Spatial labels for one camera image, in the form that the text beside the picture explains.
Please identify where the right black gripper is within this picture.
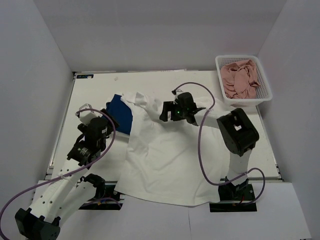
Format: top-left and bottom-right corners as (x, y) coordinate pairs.
(160, 101), (188, 122)

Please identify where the blue t-shirt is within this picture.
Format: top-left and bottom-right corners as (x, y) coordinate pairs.
(106, 94), (133, 135)

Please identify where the white t-shirt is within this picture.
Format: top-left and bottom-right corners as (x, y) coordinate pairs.
(115, 92), (230, 206)

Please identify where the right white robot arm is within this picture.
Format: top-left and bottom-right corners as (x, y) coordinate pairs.
(159, 90), (260, 200)

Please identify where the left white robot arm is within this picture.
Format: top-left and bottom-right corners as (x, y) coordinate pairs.
(14, 104), (119, 240)

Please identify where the blue table label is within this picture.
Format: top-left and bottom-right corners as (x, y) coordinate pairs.
(76, 74), (94, 79)

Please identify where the pink t-shirt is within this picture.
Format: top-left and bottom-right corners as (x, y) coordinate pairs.
(220, 59), (260, 99)

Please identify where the white plastic basket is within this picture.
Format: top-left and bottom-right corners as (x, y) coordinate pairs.
(215, 55), (273, 107)

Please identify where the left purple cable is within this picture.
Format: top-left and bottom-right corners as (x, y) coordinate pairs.
(0, 107), (117, 221)

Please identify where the purple cable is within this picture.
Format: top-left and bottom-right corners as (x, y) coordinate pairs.
(0, 107), (117, 221)
(171, 82), (266, 203)

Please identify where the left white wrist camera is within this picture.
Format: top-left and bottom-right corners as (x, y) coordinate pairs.
(75, 103), (101, 126)

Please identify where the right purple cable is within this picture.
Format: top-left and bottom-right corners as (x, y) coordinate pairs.
(171, 82), (266, 203)

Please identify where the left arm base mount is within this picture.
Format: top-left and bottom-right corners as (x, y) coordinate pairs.
(79, 181), (125, 211)

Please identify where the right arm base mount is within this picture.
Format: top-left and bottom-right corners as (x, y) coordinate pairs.
(209, 179), (257, 213)

